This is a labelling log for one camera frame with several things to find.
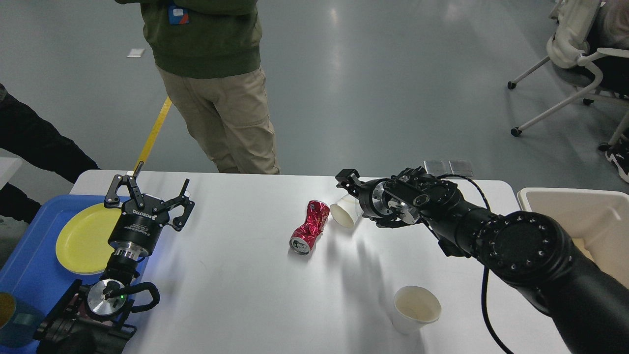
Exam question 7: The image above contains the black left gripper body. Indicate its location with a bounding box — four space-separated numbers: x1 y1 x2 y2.
108 197 170 256

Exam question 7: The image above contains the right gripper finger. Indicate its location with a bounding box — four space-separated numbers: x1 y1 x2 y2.
336 169 366 197

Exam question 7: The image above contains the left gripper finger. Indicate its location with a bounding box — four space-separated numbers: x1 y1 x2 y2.
103 161 145 214
151 179 195 232

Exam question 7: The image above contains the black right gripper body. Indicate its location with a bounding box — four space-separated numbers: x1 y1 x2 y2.
357 178 391 219

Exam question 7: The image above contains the crushed white paper cup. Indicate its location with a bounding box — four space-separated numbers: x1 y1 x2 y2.
330 194 362 229

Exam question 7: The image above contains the yellow plate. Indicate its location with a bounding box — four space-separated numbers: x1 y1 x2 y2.
56 204 121 275

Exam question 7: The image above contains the crushed red soda can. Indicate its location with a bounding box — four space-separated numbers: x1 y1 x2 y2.
289 200 330 255

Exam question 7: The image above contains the dark teal mug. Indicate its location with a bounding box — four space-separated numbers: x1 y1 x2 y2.
0 292 45 348

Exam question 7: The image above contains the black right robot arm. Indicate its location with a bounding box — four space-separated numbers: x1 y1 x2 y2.
335 167 629 354

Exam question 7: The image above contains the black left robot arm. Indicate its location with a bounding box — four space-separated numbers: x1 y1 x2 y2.
33 161 195 354

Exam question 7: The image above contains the metal floor socket left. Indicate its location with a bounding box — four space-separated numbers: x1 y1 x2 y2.
423 160 452 176

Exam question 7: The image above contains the metal floor socket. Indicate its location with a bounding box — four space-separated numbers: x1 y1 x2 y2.
423 160 452 176
449 160 474 177

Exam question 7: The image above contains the metal floor socket right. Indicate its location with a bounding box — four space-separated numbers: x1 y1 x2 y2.
449 160 474 177

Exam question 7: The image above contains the person in black clothes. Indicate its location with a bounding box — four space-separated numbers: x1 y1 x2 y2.
0 85 99 224

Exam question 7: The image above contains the white side table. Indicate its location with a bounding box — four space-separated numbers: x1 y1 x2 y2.
0 156 23 189

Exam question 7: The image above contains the person in green sweater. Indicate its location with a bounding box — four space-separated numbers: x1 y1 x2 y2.
139 0 280 175

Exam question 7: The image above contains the beige plastic bin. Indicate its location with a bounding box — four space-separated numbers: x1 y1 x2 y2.
517 187 629 287

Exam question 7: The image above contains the white office chair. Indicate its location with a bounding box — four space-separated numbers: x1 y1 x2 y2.
506 0 628 137

